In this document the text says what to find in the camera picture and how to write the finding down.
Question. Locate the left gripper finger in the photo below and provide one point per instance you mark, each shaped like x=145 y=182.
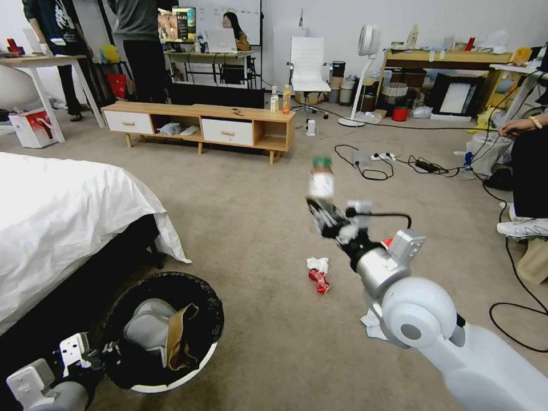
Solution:
x=113 y=347

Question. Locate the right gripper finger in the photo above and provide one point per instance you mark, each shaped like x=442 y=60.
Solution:
x=334 y=212
x=317 y=214

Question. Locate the green-capped plastic bottle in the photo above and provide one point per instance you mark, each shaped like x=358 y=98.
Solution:
x=322 y=182

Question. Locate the white trash bin black bag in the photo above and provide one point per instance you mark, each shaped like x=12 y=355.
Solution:
x=128 y=376

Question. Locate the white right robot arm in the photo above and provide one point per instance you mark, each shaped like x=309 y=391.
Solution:
x=428 y=317

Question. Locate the small red item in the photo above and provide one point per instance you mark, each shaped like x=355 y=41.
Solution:
x=387 y=243

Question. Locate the crumpled white tissue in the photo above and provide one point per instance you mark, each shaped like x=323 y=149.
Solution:
x=317 y=263

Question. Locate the crumpled red wrapper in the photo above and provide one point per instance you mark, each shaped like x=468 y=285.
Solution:
x=320 y=282

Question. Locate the grey power adapter box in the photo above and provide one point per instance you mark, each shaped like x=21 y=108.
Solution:
x=360 y=158

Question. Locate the brown torn paper bag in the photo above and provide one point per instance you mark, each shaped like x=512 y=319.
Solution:
x=177 y=338

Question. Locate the white power strip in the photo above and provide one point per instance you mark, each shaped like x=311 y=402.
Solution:
x=383 y=156

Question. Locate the flat white paper tissue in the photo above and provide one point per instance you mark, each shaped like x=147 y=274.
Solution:
x=371 y=325

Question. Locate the white tower socket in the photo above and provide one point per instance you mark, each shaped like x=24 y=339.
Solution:
x=311 y=127

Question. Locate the black power adapter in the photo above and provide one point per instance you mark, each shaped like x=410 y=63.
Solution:
x=425 y=165

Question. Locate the orange drink bottle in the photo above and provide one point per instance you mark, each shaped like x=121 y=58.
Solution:
x=286 y=100

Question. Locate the red bucket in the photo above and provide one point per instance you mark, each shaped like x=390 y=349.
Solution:
x=401 y=114

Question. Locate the white slim bottle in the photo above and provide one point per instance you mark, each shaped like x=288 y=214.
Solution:
x=274 y=102

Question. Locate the small brown item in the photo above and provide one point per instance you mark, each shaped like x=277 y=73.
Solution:
x=237 y=112

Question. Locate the bed with white sheet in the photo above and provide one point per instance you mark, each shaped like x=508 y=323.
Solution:
x=55 y=222

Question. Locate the white office chair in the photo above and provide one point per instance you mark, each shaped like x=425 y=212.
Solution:
x=308 y=64

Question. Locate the white standing fan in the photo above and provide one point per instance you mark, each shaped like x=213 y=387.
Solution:
x=364 y=64

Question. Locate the wooden low cabinet white drawers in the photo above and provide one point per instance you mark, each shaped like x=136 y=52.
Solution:
x=197 y=111

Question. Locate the yellow wooden desk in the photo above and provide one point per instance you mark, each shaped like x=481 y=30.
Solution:
x=445 y=56

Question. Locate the wooden desk with monitor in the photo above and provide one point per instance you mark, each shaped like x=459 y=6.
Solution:
x=210 y=55

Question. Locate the person seated in black trousers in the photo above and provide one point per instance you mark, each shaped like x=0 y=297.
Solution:
x=528 y=171

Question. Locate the white laptop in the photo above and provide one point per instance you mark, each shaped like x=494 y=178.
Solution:
x=221 y=40

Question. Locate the person seated at laptop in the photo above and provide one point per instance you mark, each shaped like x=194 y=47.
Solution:
x=235 y=30

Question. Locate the whiteboard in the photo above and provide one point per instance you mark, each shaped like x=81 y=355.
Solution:
x=248 y=17

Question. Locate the white box red print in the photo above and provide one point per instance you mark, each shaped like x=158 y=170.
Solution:
x=34 y=128

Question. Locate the computer monitor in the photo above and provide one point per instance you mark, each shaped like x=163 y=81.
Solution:
x=176 y=25

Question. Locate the person standing in grey top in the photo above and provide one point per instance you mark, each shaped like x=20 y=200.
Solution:
x=141 y=51

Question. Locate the white table wooden top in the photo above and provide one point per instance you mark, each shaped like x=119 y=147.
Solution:
x=47 y=62

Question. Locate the person standing in dark print top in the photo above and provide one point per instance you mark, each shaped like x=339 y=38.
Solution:
x=60 y=25

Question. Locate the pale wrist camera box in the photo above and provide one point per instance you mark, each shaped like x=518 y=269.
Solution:
x=72 y=349
x=358 y=212

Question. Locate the black picture frame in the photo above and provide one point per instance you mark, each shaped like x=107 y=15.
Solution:
x=456 y=95

